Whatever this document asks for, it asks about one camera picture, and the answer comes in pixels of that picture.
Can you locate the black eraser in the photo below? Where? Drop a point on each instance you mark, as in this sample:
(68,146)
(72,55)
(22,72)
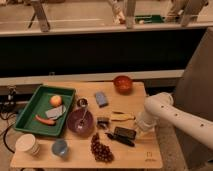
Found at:
(124,132)

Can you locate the green plastic tray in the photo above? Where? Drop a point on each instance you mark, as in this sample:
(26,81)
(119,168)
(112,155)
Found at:
(39,104)

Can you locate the grey cloth piece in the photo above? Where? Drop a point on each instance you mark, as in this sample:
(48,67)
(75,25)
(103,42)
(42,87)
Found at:
(55,113)

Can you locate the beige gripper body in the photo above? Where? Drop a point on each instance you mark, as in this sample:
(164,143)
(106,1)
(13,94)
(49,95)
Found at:
(139,132)

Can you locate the white paper cup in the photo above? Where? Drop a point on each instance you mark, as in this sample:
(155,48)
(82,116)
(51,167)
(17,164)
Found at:
(28,144)

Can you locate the small metal cup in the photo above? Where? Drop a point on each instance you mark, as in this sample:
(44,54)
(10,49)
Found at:
(82,103)

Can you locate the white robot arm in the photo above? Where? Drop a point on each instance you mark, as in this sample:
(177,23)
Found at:
(161,106)

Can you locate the red yellow apple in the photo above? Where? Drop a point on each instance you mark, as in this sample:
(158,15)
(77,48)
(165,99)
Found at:
(56,100)

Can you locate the metal spoon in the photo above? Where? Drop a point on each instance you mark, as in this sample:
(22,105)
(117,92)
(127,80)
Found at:
(81,122)

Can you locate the orange sausage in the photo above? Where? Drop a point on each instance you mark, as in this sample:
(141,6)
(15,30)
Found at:
(45,121)

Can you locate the red bowl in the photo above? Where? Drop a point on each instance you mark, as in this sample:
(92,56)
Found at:
(123,84)

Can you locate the blue sponge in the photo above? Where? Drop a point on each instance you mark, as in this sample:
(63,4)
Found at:
(101,99)

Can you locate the purple bowl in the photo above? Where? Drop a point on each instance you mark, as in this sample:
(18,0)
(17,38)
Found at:
(73,121)

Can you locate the blue cup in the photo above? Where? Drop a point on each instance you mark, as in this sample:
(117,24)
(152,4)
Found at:
(60,148)

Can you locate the bunch of dark grapes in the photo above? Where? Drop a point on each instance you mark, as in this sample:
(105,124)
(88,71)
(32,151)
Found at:
(101,152)

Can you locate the small black binder clip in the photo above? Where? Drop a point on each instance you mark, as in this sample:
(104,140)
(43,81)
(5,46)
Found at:
(103,122)

